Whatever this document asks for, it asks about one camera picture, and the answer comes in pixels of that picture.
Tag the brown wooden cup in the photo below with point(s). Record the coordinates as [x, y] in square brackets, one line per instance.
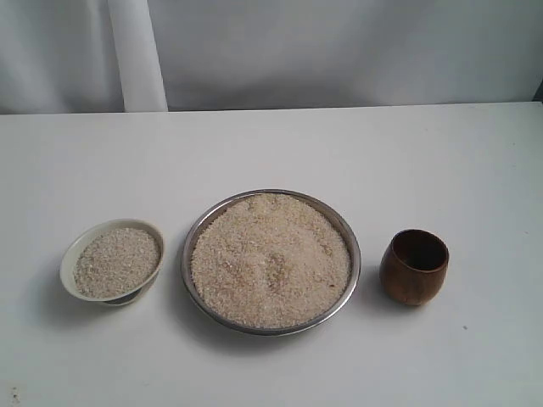
[413, 267]

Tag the rice in steel basin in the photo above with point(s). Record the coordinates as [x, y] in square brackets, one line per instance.
[270, 261]

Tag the rice in white bowl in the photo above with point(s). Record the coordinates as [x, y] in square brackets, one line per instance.
[116, 262]

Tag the small white ceramic bowl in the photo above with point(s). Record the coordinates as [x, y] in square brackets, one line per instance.
[68, 262]

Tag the large steel basin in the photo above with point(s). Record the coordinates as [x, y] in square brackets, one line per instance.
[336, 220]

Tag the white backdrop curtain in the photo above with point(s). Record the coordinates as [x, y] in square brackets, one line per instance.
[146, 56]

